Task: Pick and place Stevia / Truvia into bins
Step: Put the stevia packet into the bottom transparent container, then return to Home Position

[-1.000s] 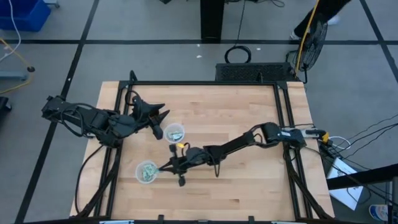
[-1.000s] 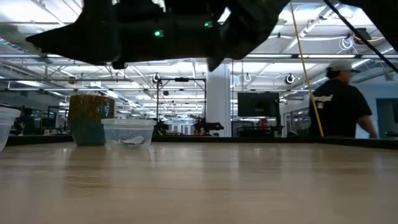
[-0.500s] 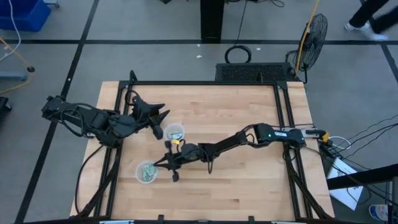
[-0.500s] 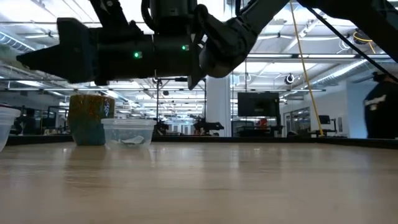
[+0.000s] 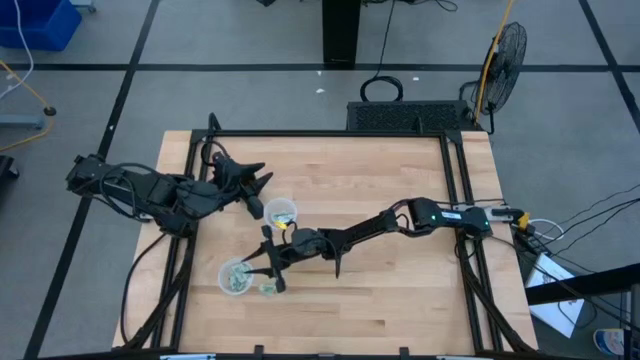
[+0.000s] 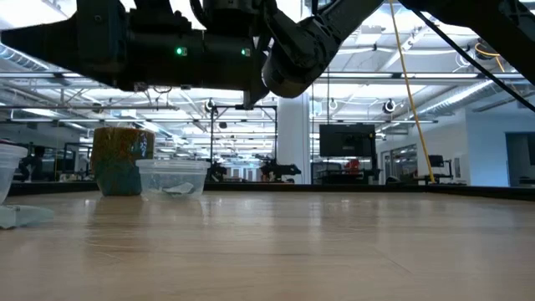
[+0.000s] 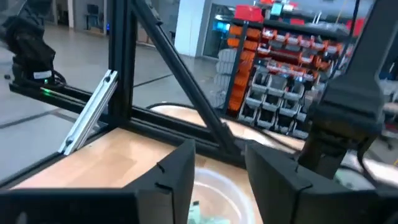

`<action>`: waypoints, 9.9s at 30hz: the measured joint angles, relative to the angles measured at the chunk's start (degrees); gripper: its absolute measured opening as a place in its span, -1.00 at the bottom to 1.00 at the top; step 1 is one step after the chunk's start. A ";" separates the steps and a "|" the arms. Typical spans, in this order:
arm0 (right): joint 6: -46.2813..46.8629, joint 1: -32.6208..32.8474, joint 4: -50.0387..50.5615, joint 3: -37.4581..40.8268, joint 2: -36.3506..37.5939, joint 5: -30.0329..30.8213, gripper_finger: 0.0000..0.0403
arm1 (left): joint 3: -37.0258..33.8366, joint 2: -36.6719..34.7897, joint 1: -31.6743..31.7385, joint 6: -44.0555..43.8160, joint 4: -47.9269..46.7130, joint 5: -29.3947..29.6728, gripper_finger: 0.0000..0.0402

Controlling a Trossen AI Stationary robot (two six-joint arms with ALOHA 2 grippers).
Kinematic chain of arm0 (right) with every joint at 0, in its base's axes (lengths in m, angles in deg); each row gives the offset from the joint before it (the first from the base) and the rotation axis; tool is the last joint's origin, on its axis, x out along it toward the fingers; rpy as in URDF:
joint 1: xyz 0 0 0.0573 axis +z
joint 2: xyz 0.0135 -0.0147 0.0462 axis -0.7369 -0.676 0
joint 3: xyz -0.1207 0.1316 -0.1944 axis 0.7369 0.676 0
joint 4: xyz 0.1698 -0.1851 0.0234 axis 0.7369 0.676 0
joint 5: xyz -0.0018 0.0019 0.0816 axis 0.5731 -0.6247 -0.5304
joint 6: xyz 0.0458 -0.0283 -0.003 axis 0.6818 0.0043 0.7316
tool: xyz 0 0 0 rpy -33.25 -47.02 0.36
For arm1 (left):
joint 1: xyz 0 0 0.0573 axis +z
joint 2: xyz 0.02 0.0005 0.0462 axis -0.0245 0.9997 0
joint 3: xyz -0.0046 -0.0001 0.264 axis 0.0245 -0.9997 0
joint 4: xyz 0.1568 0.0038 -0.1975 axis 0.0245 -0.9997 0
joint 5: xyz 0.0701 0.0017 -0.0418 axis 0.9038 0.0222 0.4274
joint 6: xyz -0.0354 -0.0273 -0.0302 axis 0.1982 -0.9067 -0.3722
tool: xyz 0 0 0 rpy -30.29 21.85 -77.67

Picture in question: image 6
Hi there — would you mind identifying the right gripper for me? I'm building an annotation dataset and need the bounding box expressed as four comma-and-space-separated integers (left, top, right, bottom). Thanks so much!
0, 0, 206, 92

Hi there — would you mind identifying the person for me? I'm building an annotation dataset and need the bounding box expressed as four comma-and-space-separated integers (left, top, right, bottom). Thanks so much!
18, 145, 48, 183

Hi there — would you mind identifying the clear plastic cup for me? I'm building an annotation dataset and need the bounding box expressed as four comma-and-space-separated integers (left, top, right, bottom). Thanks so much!
135, 158, 211, 201
0, 140, 29, 206

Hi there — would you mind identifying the brown ceramic mug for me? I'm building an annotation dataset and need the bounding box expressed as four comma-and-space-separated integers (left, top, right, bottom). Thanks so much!
90, 127, 156, 197

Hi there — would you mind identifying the black monitor on stand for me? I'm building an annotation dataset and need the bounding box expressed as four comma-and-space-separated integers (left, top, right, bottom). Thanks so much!
318, 123, 377, 185

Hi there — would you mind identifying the small black desk monitor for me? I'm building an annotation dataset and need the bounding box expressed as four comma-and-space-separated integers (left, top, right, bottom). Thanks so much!
428, 154, 455, 184

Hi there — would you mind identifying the black background rig frame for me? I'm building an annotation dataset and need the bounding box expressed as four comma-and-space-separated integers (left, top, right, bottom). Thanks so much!
210, 104, 278, 183

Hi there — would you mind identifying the black metal table frame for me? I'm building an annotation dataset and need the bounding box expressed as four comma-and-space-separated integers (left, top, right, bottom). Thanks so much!
8, 180, 535, 202

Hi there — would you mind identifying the yellow hanging cable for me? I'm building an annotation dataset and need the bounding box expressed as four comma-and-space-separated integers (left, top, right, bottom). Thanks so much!
388, 0, 436, 184

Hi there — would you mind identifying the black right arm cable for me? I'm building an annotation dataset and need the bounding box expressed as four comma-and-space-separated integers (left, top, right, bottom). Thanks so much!
411, 8, 535, 113

